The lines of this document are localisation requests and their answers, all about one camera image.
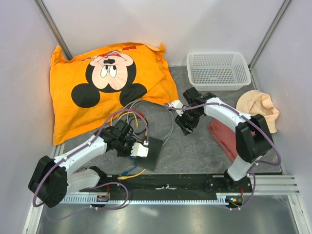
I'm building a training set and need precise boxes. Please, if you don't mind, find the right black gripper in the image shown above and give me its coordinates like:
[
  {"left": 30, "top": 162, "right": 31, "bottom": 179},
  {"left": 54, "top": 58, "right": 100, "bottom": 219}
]
[{"left": 174, "top": 107, "right": 202, "bottom": 137}]

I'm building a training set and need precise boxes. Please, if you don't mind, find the black ethernet cable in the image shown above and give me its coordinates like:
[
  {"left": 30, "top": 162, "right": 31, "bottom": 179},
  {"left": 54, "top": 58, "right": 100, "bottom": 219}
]
[{"left": 126, "top": 112, "right": 149, "bottom": 136}]

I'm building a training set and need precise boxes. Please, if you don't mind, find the black network switch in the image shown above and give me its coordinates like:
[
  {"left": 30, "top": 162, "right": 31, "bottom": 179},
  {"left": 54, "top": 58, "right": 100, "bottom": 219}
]
[{"left": 134, "top": 137, "right": 163, "bottom": 171}]

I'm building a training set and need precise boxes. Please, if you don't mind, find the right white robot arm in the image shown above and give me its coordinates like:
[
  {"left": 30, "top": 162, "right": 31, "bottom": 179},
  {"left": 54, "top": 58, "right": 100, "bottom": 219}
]
[{"left": 167, "top": 87, "right": 273, "bottom": 192}]

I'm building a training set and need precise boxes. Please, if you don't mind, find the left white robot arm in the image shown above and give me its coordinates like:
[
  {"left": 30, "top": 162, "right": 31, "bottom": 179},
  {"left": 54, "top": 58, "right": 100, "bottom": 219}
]
[{"left": 28, "top": 120, "right": 135, "bottom": 208}]

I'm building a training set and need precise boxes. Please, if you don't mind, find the red folded cloth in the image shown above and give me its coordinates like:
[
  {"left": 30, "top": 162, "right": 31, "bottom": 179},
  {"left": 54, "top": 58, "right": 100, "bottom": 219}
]
[{"left": 208, "top": 118, "right": 256, "bottom": 162}]

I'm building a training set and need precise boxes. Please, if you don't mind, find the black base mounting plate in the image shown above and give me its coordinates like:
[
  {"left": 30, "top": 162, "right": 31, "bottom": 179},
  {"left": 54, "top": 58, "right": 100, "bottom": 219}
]
[{"left": 79, "top": 173, "right": 253, "bottom": 195}]

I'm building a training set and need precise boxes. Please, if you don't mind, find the orange Mickey Mouse pillow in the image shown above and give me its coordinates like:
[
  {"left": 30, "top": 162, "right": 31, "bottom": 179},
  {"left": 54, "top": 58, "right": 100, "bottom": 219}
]
[{"left": 49, "top": 42, "right": 178, "bottom": 145}]

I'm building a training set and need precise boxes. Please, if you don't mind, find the white perforated plastic basket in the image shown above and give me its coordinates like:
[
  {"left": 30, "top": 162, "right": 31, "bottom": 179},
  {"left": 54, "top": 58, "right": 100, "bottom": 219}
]
[{"left": 186, "top": 51, "right": 252, "bottom": 91}]

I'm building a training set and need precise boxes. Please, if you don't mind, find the peach bucket hat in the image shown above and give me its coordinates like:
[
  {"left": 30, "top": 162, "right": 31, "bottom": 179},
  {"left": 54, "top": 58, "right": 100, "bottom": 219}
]
[{"left": 236, "top": 90, "right": 280, "bottom": 134}]

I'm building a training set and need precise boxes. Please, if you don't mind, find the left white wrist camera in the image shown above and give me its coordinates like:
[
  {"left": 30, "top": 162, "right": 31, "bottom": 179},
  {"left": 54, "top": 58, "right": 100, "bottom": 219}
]
[{"left": 130, "top": 141, "right": 149, "bottom": 157}]

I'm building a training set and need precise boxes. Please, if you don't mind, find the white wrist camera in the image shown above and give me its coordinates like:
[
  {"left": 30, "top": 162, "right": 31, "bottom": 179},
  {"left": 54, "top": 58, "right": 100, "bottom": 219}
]
[
  {"left": 130, "top": 141, "right": 149, "bottom": 157},
  {"left": 170, "top": 100, "right": 184, "bottom": 117}
]

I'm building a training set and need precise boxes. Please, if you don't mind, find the yellow coiled ethernet cable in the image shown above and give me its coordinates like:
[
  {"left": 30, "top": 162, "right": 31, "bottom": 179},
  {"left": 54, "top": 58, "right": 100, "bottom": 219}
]
[{"left": 117, "top": 112, "right": 148, "bottom": 137}]

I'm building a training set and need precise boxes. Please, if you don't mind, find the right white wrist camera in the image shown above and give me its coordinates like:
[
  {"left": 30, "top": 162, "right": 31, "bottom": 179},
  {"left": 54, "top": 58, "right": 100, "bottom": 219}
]
[{"left": 170, "top": 100, "right": 184, "bottom": 117}]

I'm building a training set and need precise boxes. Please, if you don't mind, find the blue ethernet cable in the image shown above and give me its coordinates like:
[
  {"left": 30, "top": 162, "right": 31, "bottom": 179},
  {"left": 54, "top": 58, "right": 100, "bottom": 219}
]
[{"left": 120, "top": 158, "right": 138, "bottom": 176}]

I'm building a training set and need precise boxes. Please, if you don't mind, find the grey ethernet cable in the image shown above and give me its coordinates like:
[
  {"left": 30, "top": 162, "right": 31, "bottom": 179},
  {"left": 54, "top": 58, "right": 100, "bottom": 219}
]
[{"left": 120, "top": 98, "right": 176, "bottom": 147}]

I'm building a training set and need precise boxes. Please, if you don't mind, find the grey slotted cable duct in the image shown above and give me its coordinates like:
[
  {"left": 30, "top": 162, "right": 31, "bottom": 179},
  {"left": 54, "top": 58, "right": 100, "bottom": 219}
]
[{"left": 61, "top": 193, "right": 229, "bottom": 205}]

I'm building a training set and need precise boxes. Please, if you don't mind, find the aluminium frame rail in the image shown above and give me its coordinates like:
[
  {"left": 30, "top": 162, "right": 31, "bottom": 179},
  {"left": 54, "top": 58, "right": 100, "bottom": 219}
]
[{"left": 34, "top": 174, "right": 300, "bottom": 195}]

